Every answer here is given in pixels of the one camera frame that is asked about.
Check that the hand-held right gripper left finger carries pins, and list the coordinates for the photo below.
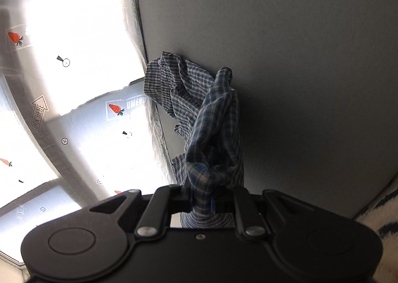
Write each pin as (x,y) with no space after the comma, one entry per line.
(180,205)

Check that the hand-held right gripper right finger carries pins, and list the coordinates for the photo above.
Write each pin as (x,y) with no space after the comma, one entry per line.
(241,208)

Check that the blue plaid shirt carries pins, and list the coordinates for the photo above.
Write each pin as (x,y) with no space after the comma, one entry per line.
(211,121)

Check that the white carrot print curtain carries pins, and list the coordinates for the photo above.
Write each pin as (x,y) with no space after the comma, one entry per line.
(77,21)

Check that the white black patterned rug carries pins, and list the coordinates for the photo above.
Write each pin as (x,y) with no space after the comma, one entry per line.
(382,217)

